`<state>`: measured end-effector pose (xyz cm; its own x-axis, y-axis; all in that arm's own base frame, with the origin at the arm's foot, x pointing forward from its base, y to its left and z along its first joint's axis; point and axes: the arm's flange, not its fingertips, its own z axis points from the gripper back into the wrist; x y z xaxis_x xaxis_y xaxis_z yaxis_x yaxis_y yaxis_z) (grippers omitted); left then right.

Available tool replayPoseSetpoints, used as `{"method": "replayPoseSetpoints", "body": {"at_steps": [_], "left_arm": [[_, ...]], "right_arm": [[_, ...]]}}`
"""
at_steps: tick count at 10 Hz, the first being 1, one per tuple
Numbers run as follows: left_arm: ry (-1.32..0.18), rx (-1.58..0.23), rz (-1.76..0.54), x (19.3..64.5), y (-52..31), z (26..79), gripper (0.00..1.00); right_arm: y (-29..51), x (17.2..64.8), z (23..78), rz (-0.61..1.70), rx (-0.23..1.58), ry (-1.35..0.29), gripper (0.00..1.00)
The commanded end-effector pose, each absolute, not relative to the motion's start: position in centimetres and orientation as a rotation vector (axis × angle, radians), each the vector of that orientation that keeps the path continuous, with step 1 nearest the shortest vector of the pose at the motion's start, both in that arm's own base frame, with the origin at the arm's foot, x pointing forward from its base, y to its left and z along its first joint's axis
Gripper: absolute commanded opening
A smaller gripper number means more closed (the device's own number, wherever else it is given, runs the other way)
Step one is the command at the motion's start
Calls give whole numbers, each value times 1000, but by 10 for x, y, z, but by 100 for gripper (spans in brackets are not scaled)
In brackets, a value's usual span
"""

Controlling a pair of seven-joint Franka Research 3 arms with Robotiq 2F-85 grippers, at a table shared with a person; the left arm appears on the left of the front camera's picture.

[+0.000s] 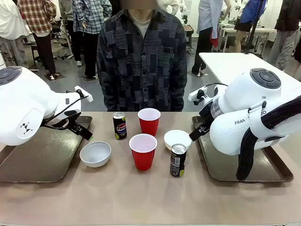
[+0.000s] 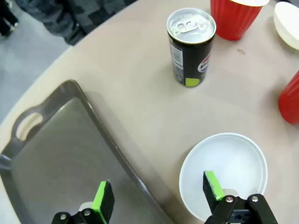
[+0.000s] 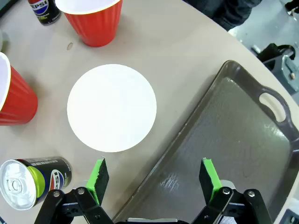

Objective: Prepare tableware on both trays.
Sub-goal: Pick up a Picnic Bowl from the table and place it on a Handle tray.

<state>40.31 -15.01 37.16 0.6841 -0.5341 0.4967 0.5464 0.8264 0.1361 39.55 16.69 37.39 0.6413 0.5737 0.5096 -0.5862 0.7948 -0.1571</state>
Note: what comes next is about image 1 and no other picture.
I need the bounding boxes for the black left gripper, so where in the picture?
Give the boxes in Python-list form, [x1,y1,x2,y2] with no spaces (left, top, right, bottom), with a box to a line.
[67,118,94,142]

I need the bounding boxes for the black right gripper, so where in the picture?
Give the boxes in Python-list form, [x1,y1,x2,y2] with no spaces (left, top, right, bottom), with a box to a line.
[189,105,214,141]

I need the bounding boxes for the white bowl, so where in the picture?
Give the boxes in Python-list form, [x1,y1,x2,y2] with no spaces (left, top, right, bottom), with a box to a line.
[79,141,112,168]
[163,129,191,151]

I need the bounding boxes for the black Pepsi can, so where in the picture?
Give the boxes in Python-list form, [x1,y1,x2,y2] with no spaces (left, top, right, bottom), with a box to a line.
[112,112,127,141]

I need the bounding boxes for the black drink can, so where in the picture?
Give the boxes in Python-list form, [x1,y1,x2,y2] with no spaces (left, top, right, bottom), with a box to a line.
[169,143,187,178]

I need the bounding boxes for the red plastic cup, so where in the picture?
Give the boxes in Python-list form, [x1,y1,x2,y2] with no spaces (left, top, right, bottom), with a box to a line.
[137,108,161,137]
[128,133,158,171]

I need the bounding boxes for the person's right forearm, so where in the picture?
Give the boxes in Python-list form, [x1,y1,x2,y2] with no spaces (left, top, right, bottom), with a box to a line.
[96,65,115,112]

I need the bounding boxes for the person's left forearm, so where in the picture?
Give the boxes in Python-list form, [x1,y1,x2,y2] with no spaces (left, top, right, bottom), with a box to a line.
[171,65,188,112]

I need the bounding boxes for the brown plastic serving tray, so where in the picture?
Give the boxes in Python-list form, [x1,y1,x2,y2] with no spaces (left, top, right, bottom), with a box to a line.
[191,115,294,183]
[0,115,93,184]

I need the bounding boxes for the white background table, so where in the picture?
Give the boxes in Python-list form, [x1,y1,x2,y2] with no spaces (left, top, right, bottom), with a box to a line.
[198,52,301,95]

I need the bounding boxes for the person in dark patchwork shirt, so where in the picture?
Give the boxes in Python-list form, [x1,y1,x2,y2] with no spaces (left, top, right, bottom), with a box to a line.
[96,2,188,113]

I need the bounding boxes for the black office chair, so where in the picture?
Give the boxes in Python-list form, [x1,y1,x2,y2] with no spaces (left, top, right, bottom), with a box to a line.
[50,20,62,43]

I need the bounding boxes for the bystander in blue plaid shirt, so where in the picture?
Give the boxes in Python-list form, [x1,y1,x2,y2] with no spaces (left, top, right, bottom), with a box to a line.
[72,0,113,80]

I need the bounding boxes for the white background desk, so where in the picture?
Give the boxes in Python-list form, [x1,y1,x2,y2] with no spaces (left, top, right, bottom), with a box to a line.
[218,25,278,53]

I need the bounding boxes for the bystander in light blue shirt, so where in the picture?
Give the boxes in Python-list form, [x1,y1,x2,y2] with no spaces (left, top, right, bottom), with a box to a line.
[191,0,228,76]

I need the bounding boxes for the black vertical pole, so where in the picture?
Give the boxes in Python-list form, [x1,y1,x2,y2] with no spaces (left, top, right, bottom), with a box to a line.
[243,0,265,55]

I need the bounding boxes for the bystander in grey shirt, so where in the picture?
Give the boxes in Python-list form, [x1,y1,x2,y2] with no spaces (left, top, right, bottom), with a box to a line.
[58,0,83,66]

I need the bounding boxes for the bystander in red plaid shirt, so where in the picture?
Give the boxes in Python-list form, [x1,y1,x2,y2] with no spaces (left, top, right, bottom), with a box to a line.
[17,0,61,81]

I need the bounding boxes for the bystander in blue top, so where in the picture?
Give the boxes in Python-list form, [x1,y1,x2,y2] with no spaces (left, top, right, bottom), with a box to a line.
[234,0,268,54]

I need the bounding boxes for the bystander in white shirt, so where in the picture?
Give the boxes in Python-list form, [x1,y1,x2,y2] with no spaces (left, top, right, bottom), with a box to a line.
[0,0,30,69]

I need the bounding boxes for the bystander in dark jacket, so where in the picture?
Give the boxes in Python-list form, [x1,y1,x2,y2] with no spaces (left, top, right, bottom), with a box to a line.
[268,0,301,71]

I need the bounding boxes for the thin black left camera cable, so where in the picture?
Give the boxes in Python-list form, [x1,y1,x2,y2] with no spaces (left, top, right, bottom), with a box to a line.
[42,90,90,130]

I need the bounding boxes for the thin black camera cable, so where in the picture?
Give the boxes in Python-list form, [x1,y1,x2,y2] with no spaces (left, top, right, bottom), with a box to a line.
[204,82,228,95]
[42,90,90,130]

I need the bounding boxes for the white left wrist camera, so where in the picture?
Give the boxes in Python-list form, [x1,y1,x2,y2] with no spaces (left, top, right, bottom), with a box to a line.
[74,86,94,103]

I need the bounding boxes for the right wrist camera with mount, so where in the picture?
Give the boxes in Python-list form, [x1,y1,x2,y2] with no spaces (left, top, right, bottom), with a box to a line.
[188,86,209,105]

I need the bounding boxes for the thin black right camera cable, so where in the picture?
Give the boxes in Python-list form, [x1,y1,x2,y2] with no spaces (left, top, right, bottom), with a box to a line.
[204,82,228,95]

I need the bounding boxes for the black braided cable sleeve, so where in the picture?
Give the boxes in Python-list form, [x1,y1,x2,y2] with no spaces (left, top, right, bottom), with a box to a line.
[236,95,301,181]

